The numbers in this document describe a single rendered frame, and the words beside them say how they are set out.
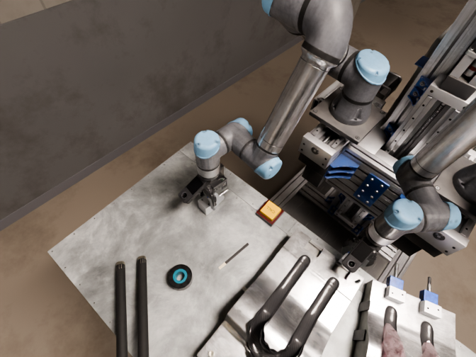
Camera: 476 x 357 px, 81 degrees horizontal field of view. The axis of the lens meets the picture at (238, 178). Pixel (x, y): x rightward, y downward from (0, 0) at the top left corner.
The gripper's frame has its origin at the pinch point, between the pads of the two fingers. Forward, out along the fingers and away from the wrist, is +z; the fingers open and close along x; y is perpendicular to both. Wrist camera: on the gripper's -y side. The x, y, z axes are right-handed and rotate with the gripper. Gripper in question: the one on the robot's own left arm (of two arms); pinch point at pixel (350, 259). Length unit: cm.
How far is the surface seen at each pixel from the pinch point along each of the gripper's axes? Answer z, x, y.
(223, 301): 4.6, 21.7, -40.3
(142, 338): -4, 30, -64
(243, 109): 85, 138, 94
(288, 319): -6.4, 3.6, -31.5
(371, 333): -3.9, -16.1, -16.5
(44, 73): 1, 168, -31
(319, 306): -3.3, -1.0, -21.1
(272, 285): -4.1, 13.2, -27.2
